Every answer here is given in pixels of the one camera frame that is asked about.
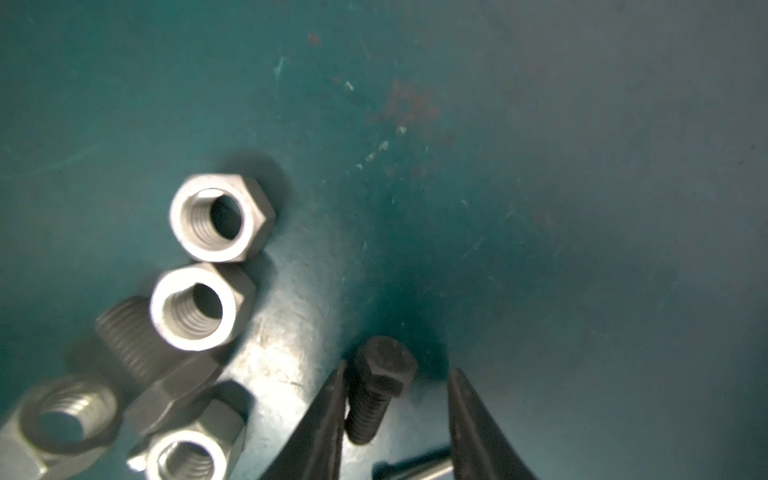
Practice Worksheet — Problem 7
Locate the silver hex nut top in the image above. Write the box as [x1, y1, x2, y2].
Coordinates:
[169, 173, 276, 263]

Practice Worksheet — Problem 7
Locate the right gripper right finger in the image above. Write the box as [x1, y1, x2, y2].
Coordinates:
[447, 368, 536, 480]

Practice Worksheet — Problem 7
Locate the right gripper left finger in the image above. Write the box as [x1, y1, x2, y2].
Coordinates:
[261, 360, 348, 480]

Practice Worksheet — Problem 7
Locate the large silver hex nut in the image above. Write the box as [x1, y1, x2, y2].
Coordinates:
[126, 400, 246, 480]

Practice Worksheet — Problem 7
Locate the small silver screw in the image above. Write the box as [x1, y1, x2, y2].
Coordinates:
[371, 448, 454, 480]

